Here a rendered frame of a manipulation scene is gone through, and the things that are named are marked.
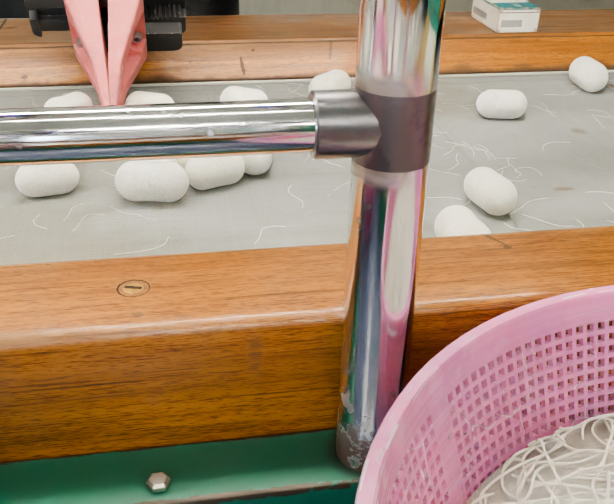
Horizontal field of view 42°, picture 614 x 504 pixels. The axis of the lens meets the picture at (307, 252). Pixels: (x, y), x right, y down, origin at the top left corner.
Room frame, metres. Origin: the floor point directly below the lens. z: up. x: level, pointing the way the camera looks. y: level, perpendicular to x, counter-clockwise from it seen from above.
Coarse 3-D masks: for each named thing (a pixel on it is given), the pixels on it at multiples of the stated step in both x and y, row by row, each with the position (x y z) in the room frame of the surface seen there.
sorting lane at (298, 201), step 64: (448, 128) 0.49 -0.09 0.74; (512, 128) 0.50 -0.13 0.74; (576, 128) 0.50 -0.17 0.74; (0, 192) 0.38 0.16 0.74; (192, 192) 0.38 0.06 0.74; (256, 192) 0.39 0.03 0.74; (320, 192) 0.39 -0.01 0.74; (448, 192) 0.39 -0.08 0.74; (576, 192) 0.40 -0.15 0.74; (0, 256) 0.31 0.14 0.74; (64, 256) 0.31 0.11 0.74; (128, 256) 0.31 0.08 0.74
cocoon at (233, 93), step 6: (228, 90) 0.51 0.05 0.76; (234, 90) 0.51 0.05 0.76; (240, 90) 0.51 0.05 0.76; (246, 90) 0.50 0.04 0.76; (252, 90) 0.50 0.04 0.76; (258, 90) 0.50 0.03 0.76; (222, 96) 0.51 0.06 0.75; (228, 96) 0.50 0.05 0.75; (234, 96) 0.50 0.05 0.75; (240, 96) 0.50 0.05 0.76; (246, 96) 0.50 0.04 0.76; (252, 96) 0.50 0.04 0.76; (258, 96) 0.50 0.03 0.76; (264, 96) 0.50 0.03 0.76
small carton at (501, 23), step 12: (480, 0) 0.69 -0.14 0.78; (492, 0) 0.68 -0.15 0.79; (504, 0) 0.68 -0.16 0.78; (516, 0) 0.68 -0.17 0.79; (480, 12) 0.69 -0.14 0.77; (492, 12) 0.66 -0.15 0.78; (504, 12) 0.65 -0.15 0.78; (516, 12) 0.65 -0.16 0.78; (528, 12) 0.66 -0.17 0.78; (492, 24) 0.66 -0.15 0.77; (504, 24) 0.65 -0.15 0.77; (516, 24) 0.65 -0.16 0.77; (528, 24) 0.66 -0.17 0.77
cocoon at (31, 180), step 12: (24, 168) 0.37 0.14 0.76; (36, 168) 0.37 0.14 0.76; (48, 168) 0.37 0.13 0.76; (60, 168) 0.37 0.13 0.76; (72, 168) 0.38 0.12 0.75; (24, 180) 0.37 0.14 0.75; (36, 180) 0.37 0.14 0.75; (48, 180) 0.37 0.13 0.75; (60, 180) 0.37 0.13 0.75; (72, 180) 0.37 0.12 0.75; (24, 192) 0.37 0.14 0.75; (36, 192) 0.37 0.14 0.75; (48, 192) 0.37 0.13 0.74; (60, 192) 0.37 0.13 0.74
